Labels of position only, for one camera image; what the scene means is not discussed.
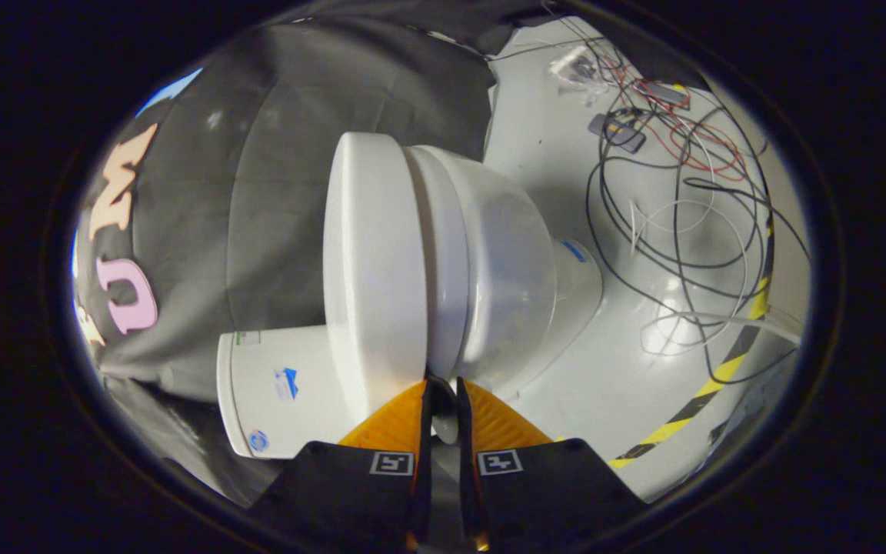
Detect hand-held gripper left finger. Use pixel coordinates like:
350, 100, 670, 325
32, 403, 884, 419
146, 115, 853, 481
247, 377, 433, 554

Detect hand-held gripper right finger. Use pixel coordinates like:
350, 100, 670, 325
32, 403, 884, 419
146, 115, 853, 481
455, 377, 648, 554

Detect white toilet lid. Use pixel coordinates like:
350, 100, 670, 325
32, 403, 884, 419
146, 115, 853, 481
324, 132, 430, 420

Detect white ceramic toilet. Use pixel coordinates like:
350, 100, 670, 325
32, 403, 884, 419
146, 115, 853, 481
216, 142, 605, 461

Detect yellow black striped tape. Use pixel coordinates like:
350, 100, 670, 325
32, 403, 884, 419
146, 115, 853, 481
608, 223, 776, 470

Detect black backdrop cloth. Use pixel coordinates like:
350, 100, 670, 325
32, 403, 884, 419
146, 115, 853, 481
74, 15, 517, 509

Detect small dark electronic device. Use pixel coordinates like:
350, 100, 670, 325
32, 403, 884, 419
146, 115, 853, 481
639, 79, 691, 107
588, 112, 648, 152

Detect clear plastic bag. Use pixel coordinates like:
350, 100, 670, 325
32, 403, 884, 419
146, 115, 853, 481
549, 45, 609, 105

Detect tangle of thin cables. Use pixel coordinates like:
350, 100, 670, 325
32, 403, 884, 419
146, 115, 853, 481
543, 15, 809, 385

